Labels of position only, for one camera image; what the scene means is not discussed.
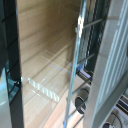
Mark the black toaster oven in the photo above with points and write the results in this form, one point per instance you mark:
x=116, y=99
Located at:
x=11, y=50

